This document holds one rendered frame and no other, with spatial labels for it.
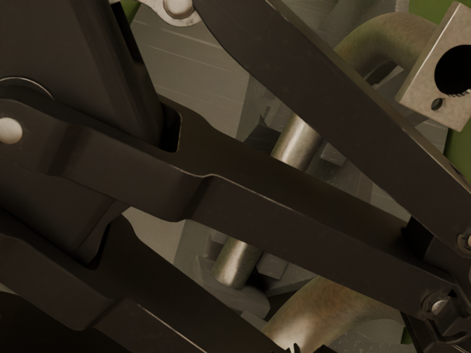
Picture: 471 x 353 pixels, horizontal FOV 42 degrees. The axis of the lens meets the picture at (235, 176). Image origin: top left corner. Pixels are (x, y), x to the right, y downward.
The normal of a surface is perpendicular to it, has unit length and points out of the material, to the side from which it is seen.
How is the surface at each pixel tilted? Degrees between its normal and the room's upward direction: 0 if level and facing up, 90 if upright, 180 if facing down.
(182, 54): 0
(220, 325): 56
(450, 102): 49
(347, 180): 69
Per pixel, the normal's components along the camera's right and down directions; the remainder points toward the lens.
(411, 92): 0.12, 0.43
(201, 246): -0.89, -0.36
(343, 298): -0.81, 0.20
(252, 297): 0.43, -0.86
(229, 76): 0.04, -0.40
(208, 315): 0.70, -0.65
